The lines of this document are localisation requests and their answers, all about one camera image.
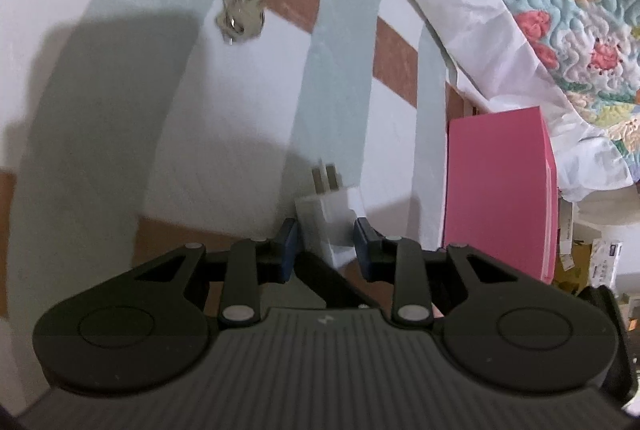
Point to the pink cardboard box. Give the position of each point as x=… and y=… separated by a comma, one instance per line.
x=495, y=190

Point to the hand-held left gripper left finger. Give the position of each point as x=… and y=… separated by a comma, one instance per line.
x=287, y=250

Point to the checkered floor mat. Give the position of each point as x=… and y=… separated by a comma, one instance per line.
x=150, y=110

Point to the white box with blue print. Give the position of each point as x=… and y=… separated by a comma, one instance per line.
x=606, y=260

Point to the white power adapter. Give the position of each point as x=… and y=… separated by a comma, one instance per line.
x=325, y=220

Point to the bunch of silver keys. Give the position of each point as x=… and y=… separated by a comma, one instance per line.
x=245, y=17

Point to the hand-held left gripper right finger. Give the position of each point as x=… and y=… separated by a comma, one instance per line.
x=362, y=250

